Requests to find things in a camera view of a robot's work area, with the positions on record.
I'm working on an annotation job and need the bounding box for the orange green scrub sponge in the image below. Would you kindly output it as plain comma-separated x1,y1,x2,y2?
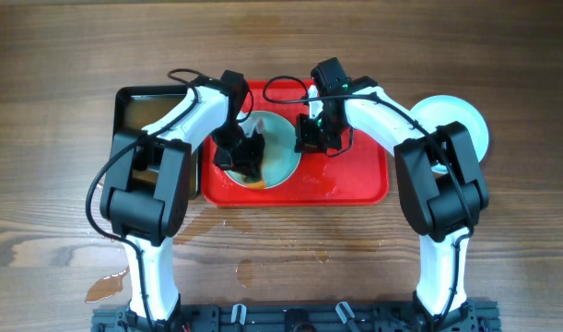
243,178,266,190

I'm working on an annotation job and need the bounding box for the light blue plate top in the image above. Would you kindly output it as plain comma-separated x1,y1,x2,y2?
225,111,301,189

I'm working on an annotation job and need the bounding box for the light blue plate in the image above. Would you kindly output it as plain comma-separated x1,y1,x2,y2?
410,95,489,161
225,111,301,189

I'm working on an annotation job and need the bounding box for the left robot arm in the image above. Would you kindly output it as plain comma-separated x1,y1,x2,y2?
92,70,265,331

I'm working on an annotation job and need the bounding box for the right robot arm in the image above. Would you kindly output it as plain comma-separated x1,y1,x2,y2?
295,58,489,331

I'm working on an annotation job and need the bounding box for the black water tray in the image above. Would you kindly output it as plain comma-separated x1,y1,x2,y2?
113,84,203,200

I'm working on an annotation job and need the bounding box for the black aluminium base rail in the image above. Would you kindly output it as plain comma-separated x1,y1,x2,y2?
90,300,502,332

